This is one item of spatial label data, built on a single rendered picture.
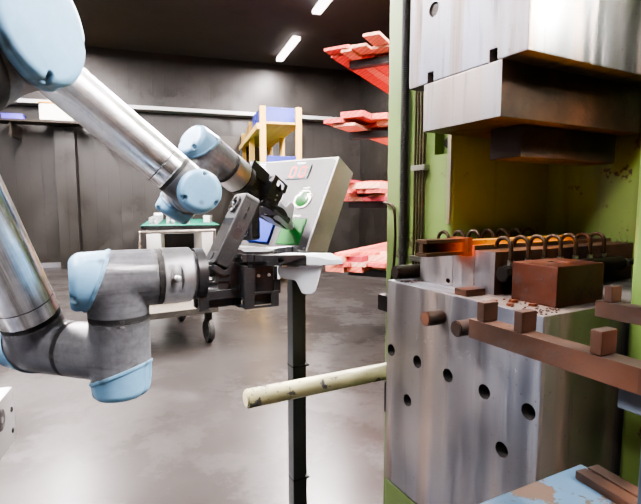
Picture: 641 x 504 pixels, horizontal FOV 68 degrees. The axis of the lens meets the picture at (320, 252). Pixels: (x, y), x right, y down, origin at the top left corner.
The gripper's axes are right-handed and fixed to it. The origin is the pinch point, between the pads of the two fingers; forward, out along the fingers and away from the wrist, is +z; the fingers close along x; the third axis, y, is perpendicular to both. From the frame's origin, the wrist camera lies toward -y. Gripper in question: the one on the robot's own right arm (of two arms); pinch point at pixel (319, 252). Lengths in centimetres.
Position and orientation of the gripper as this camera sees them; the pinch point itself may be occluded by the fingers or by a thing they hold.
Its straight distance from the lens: 75.0
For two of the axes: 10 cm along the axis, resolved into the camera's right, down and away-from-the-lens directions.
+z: 8.8, -0.5, 4.7
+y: 0.0, 10.0, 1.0
